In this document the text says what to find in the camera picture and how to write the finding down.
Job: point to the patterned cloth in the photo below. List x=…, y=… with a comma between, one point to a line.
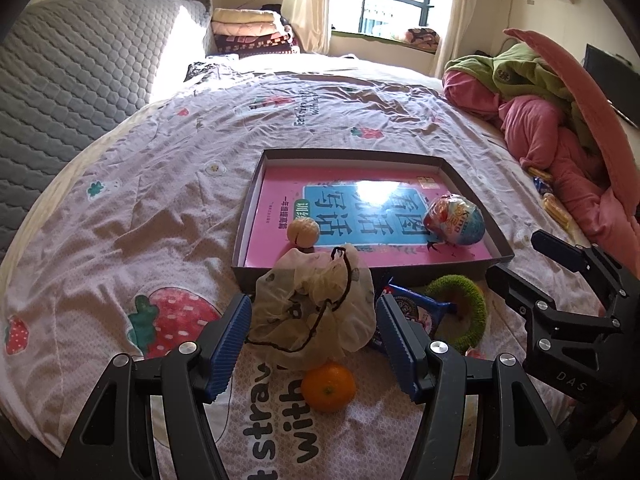
x=422, y=37

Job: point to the orange snack packet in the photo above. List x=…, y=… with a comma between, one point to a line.
x=540, y=174

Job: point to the folded pink blanket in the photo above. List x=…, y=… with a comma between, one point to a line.
x=245, y=29

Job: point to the green garment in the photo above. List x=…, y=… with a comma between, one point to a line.
x=520, y=72

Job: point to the blue snack packet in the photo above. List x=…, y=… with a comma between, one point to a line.
x=541, y=186

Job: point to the grey cardboard box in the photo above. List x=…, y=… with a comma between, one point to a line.
x=465, y=267

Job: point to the blue wrapped egg toy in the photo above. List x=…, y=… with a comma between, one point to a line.
x=455, y=220

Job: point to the yellow snack packet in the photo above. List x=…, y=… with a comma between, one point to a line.
x=557, y=210

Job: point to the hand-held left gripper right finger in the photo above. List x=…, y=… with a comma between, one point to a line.
x=397, y=345

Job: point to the salmon pink pillow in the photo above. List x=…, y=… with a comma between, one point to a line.
x=555, y=75

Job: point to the grey quilted headboard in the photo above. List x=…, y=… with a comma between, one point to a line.
x=75, y=75

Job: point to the blue cookie packet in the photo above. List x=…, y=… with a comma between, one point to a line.
x=422, y=312

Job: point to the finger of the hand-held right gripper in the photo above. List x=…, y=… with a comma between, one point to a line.
x=560, y=252
x=510, y=287

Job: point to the cream curtain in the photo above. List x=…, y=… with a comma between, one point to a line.
x=310, y=5
x=462, y=0

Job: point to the pink book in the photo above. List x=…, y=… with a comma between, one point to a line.
x=280, y=200

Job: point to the black television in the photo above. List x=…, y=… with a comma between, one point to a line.
x=605, y=75

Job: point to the small peeled tangerine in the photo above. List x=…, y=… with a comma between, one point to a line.
x=305, y=232

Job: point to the folded cream blanket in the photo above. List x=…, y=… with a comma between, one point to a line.
x=242, y=14

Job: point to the orange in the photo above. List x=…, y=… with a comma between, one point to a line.
x=328, y=387

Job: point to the folded dark patterned blanket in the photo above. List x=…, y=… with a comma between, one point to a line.
x=260, y=45

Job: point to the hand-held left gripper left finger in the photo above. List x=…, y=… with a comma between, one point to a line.
x=227, y=350

